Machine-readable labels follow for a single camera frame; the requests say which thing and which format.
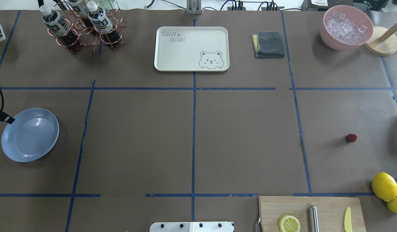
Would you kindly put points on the cream bear tray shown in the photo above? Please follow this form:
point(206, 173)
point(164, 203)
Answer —
point(191, 49)

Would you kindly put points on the copper wire bottle rack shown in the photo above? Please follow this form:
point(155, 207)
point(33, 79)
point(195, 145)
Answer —
point(89, 37)

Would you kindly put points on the pink bowl with ice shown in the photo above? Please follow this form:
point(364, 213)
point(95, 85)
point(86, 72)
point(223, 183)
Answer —
point(345, 27)

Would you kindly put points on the wooden cutting board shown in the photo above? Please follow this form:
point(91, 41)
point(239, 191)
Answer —
point(331, 211)

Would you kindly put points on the yellow plastic knife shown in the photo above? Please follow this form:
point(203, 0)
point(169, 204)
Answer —
point(348, 220)

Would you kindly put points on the steel cylinder tool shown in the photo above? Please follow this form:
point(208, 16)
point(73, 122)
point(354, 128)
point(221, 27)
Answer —
point(314, 223)

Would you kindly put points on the whole yellow lemon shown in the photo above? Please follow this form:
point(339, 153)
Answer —
point(384, 186)

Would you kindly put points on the red strawberry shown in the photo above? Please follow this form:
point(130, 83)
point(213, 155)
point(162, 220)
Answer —
point(351, 138)

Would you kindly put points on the wooden round stand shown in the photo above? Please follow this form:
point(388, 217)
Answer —
point(383, 42)

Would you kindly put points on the blue round plate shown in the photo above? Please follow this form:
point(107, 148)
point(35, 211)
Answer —
point(32, 135)

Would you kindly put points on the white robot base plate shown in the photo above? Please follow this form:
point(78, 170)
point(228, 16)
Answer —
point(206, 226)

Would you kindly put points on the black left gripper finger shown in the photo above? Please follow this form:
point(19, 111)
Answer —
point(4, 117)

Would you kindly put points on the tea bottle white cap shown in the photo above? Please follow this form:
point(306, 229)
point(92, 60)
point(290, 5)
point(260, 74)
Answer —
point(59, 28)

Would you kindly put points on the grey folded cloth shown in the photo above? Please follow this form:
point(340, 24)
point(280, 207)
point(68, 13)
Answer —
point(268, 44)

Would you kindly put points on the lemon half slice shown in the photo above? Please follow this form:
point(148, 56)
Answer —
point(289, 223)

